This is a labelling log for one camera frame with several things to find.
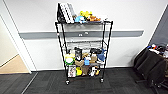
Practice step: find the flat black pouch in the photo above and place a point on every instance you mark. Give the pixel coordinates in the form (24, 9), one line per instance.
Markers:
(95, 51)

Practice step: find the small blue cup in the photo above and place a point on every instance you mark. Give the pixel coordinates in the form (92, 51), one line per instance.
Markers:
(87, 61)

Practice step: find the brown box with label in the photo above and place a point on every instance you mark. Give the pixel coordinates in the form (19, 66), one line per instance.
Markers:
(93, 59)

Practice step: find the brown cardboard box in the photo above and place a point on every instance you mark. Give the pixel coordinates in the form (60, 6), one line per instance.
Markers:
(79, 62)

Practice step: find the brown paper bag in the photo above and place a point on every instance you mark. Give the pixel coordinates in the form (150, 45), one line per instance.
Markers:
(85, 70)

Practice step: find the yellow packet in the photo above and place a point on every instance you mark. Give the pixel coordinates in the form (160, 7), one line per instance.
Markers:
(79, 71)

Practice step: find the black and white packet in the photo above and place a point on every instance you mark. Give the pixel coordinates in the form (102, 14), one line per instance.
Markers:
(94, 71)

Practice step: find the white printed box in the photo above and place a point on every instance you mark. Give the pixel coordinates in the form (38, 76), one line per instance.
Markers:
(72, 71)

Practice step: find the blue plush toy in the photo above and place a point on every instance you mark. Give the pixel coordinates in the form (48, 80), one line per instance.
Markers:
(80, 19)

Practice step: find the orange plush toy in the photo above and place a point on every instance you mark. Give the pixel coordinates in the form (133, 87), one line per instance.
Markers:
(94, 18)

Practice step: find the yellow plush toy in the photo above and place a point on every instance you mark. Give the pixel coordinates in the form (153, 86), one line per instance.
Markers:
(85, 14)

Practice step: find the white book with print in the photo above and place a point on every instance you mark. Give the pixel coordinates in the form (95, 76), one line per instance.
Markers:
(66, 13)

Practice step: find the grey book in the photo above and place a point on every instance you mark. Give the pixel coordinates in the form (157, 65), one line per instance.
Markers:
(72, 10)

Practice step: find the small blue orange item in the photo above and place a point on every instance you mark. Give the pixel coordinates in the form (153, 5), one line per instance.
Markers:
(152, 46)

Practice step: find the black chair with dark cloth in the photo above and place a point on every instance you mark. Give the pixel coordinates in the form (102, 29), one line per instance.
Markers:
(150, 66)

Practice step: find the long grey wall band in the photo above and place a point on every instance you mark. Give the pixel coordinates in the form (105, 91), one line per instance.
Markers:
(40, 34)

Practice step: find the white door frame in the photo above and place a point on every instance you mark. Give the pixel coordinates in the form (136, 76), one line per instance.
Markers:
(20, 40)

